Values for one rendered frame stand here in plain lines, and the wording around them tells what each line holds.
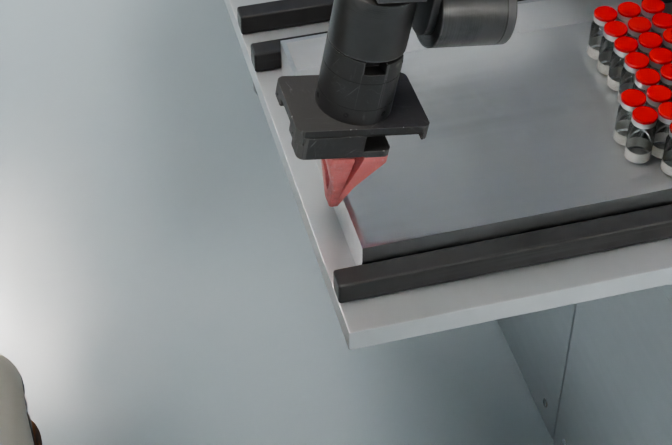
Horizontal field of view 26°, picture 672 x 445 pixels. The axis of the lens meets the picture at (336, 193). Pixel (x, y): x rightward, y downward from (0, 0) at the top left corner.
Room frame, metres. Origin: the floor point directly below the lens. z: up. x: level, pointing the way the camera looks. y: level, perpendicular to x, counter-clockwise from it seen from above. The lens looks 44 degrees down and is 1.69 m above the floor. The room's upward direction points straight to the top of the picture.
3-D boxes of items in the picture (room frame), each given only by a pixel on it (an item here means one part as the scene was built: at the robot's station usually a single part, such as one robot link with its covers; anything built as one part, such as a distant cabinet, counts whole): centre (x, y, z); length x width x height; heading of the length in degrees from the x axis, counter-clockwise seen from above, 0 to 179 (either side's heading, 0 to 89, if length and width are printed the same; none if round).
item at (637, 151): (0.89, -0.25, 0.90); 0.02 x 0.02 x 0.05
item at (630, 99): (0.91, -0.24, 0.90); 0.02 x 0.02 x 0.05
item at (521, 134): (0.92, -0.15, 0.90); 0.34 x 0.26 x 0.04; 105
